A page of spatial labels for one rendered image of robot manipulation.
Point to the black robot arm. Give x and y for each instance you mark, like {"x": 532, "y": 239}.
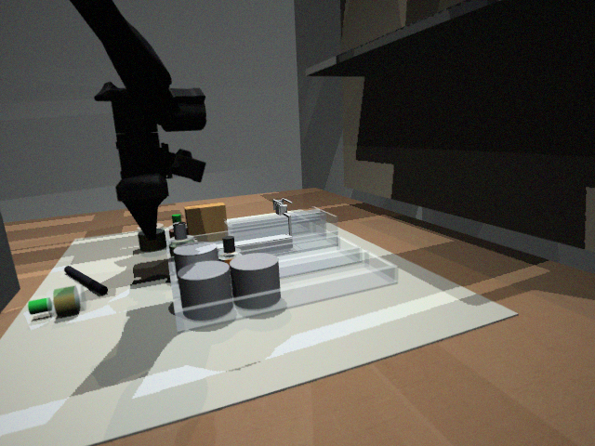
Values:
{"x": 147, "y": 99}

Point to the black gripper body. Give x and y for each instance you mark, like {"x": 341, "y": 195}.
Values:
{"x": 141, "y": 167}

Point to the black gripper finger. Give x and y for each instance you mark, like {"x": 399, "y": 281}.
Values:
{"x": 145, "y": 213}

